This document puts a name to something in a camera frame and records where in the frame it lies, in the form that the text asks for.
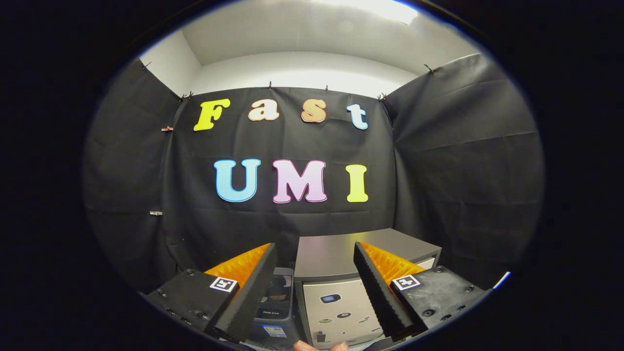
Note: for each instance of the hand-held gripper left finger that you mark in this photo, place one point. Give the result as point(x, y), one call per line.
point(253, 292)

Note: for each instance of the black backdrop cloth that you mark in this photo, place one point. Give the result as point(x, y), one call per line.
point(292, 141)

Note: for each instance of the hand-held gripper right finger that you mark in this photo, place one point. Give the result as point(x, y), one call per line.
point(378, 292)

